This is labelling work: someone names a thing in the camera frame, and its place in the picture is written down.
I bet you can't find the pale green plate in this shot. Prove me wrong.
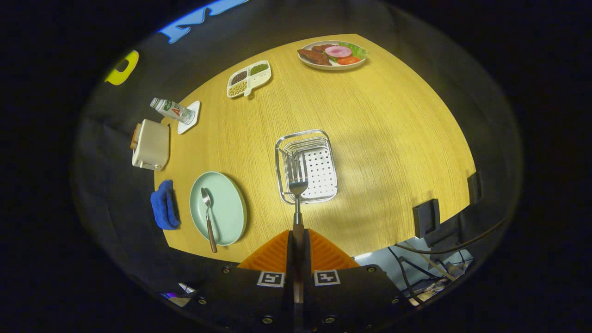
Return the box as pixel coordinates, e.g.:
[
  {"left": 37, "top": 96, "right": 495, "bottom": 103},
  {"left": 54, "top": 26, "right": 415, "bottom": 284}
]
[{"left": 189, "top": 172, "right": 247, "bottom": 246}]

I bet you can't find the white divided dish with beans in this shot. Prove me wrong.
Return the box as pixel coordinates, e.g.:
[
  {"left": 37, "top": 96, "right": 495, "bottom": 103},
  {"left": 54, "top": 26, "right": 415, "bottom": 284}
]
[{"left": 226, "top": 60, "right": 272, "bottom": 99}]

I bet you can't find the white plate with food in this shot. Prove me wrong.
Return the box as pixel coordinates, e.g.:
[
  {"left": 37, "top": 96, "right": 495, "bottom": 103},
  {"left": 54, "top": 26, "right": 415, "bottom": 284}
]
[{"left": 297, "top": 40, "right": 370, "bottom": 71}]

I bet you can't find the fork with wooden handle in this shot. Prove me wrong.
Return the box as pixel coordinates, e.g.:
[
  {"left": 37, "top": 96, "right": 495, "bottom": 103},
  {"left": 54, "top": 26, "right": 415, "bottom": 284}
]
[{"left": 288, "top": 150, "right": 309, "bottom": 303}]

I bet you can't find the white toaster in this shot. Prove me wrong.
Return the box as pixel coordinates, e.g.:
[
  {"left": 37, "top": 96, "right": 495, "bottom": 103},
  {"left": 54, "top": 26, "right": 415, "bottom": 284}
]
[{"left": 132, "top": 119, "right": 170, "bottom": 172}]

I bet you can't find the small bottle green red label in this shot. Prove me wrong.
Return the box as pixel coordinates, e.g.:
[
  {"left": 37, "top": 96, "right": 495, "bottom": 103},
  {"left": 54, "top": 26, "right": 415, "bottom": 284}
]
[{"left": 149, "top": 97, "right": 196, "bottom": 125}]

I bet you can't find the metal wire basket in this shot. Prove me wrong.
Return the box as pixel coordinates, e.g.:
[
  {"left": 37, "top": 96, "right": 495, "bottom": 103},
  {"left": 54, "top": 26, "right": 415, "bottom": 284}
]
[{"left": 275, "top": 129, "right": 338, "bottom": 204}]

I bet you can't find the black cable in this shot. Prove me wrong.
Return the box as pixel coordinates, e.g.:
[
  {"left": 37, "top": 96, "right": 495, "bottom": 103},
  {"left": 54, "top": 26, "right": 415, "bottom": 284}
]
[{"left": 393, "top": 218, "right": 506, "bottom": 256}]

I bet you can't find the white square coaster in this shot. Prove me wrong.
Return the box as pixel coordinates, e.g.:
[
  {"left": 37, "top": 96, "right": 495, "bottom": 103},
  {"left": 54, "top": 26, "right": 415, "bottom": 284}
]
[{"left": 177, "top": 100, "right": 201, "bottom": 135}]

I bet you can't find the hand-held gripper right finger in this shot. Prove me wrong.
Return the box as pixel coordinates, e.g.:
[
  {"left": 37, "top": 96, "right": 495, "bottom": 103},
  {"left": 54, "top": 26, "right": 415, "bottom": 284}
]
[{"left": 304, "top": 229, "right": 410, "bottom": 333}]

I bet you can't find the black table clamp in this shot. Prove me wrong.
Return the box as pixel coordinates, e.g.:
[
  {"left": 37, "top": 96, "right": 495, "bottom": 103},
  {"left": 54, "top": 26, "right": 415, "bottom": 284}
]
[
  {"left": 467, "top": 171, "right": 484, "bottom": 204},
  {"left": 413, "top": 199, "right": 441, "bottom": 239}
]

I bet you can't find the brown meat piece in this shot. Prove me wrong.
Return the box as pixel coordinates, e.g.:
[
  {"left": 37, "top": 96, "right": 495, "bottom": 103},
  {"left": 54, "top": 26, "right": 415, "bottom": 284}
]
[{"left": 297, "top": 48, "right": 332, "bottom": 66}]

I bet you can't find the green lettuce leaf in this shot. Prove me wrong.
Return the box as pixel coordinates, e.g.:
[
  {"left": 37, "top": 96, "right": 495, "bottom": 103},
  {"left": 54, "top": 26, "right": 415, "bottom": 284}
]
[{"left": 340, "top": 43, "right": 370, "bottom": 60}]

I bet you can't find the blue folded cloth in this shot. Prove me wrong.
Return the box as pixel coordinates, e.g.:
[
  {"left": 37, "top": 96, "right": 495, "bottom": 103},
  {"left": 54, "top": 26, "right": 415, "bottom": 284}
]
[{"left": 150, "top": 179, "right": 181, "bottom": 230}]

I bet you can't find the spoon with wooden handle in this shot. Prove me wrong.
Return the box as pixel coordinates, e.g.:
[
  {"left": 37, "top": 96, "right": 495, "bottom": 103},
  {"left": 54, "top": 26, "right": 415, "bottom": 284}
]
[{"left": 201, "top": 187, "right": 218, "bottom": 253}]

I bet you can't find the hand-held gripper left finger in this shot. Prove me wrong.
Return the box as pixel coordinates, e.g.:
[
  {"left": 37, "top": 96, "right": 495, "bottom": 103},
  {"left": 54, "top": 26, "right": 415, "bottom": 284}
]
[{"left": 191, "top": 230, "right": 295, "bottom": 333}]

